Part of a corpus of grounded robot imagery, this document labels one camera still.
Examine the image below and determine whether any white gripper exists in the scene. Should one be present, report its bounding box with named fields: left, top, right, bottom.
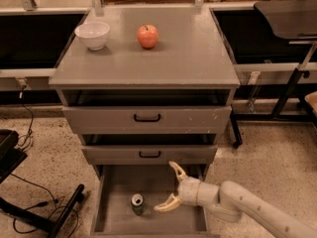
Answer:
left=154, top=161, right=201, bottom=212

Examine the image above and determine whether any green soda can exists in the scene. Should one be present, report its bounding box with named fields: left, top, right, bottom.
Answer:
left=131, top=193, right=146, bottom=216

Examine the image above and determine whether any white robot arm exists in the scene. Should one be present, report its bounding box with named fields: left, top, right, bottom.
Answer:
left=154, top=161, right=317, bottom=238

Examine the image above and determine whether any grey open bottom drawer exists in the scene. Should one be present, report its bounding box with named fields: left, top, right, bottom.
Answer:
left=91, top=165, right=210, bottom=238

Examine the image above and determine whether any grey top drawer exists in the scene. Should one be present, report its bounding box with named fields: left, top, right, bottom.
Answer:
left=63, top=106, right=231, bottom=134

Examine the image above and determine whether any grey middle drawer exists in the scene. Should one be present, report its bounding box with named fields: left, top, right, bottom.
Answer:
left=82, top=145, right=217, bottom=165

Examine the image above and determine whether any red apple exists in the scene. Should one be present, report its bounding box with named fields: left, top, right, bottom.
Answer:
left=137, top=25, right=159, bottom=49

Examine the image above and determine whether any black stand base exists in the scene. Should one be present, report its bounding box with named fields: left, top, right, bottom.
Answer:
left=0, top=129, right=84, bottom=238

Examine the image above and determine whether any white ceramic bowl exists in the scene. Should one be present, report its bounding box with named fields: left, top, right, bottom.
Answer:
left=74, top=22, right=110, bottom=51

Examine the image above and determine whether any black rolling side table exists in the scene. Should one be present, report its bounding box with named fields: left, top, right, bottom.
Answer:
left=216, top=0, right=317, bottom=148

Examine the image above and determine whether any black floor cable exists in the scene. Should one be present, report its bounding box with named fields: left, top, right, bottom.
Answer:
left=9, top=173, right=81, bottom=238

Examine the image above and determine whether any black hanging cable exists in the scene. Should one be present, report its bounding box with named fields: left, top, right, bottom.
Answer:
left=15, top=84, right=36, bottom=152

